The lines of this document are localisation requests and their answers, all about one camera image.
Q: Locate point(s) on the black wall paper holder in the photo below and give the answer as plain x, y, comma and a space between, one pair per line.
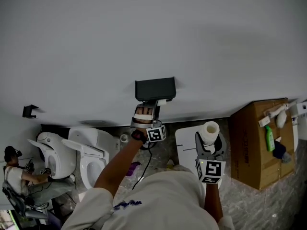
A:
154, 87

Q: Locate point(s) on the white toilet paper roll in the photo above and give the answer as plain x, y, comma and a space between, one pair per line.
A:
209, 133

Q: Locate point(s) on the green plastic bottle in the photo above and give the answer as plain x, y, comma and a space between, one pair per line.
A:
269, 139

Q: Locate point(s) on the dark blue cloth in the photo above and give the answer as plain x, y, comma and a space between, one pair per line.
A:
279, 150

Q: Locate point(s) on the person's white shirt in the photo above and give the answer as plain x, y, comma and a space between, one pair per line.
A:
156, 200

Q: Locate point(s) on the pale pink tube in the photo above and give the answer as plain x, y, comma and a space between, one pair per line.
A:
275, 109

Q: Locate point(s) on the person's left forearm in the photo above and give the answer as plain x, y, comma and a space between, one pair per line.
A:
120, 166

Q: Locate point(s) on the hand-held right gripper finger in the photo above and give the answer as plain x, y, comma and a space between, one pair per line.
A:
199, 145
221, 147

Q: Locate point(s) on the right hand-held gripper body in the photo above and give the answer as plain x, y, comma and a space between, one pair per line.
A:
212, 169

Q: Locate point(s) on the large brown cardboard box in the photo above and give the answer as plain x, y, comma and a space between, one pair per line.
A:
249, 140

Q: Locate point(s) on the small white round cup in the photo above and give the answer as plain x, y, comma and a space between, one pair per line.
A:
124, 138

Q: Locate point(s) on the person's left hand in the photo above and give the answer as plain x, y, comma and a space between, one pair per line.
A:
144, 110

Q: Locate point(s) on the small black empty wall holder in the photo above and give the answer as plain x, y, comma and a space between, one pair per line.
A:
28, 111

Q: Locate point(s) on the small white carton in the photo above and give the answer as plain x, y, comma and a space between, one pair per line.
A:
263, 121

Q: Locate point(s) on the purple cloth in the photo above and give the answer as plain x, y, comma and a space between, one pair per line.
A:
133, 169

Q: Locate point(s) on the white fluffy bundle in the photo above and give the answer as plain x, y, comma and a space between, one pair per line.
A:
281, 118

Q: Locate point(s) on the white egg-shaped toilet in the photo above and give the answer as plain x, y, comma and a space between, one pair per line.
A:
60, 150

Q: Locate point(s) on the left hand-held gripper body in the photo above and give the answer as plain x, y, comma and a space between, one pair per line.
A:
156, 134

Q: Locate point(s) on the person's right forearm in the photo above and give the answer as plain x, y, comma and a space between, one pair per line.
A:
212, 200

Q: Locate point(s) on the white toilet with raised lid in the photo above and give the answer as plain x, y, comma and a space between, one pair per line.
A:
96, 142

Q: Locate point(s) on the white toilet with control box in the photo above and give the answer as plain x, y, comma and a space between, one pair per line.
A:
301, 118

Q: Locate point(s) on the white smart toilet closed lid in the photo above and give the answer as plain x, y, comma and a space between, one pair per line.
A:
185, 138

